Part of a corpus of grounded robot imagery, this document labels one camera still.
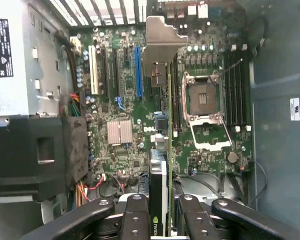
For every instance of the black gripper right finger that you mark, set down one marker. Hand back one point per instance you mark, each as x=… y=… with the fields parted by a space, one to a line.
x=197 y=225

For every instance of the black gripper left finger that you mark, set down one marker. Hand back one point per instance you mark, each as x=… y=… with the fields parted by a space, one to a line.
x=135 y=225

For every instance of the round coin battery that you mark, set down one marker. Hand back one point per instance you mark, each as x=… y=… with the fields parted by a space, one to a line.
x=232 y=157

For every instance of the silver socket cover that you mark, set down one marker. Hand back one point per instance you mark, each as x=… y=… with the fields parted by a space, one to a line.
x=215 y=147

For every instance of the silver chipset heat sink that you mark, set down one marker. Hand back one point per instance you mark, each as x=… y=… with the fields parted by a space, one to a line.
x=120 y=132

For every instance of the open black PC case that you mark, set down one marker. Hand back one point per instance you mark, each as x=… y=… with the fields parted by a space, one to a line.
x=277 y=150

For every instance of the green motherboard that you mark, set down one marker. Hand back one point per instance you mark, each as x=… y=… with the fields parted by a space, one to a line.
x=137 y=112

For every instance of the CPU socket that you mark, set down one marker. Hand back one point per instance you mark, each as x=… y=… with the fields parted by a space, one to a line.
x=205 y=97

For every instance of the black RAM slot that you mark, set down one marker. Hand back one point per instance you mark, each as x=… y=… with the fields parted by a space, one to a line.
x=175 y=95
x=233 y=90
x=239 y=90
x=227 y=90
x=180 y=95
x=245 y=90

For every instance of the black plastic fan shroud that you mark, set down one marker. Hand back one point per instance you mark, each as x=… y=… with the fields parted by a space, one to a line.
x=22 y=150

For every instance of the blue expansion slot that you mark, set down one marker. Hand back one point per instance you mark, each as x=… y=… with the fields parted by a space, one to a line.
x=138 y=72

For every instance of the black expansion slot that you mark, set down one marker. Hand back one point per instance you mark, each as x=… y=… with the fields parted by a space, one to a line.
x=116 y=72
x=105 y=72

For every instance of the white expansion slot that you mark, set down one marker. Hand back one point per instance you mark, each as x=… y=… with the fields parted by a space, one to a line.
x=93 y=70

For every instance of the grey power supply unit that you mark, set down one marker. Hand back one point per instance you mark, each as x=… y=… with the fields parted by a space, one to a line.
x=15 y=95

